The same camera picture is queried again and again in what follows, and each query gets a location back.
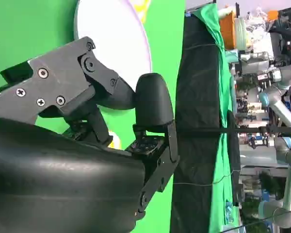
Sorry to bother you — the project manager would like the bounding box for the lilac plate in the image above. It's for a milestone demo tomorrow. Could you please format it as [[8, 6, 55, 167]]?
[[74, 0, 152, 112]]

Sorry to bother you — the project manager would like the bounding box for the black table skirt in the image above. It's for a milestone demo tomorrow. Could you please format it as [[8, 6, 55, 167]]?
[[171, 14, 221, 233]]

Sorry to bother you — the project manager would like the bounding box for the orange box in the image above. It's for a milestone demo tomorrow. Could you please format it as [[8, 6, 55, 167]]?
[[219, 11, 237, 49]]

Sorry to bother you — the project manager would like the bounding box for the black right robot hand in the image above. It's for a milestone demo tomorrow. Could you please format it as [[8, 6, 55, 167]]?
[[0, 36, 180, 233]]

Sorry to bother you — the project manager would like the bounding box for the green cloth on background table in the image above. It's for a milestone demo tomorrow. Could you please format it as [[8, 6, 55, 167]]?
[[193, 4, 241, 225]]

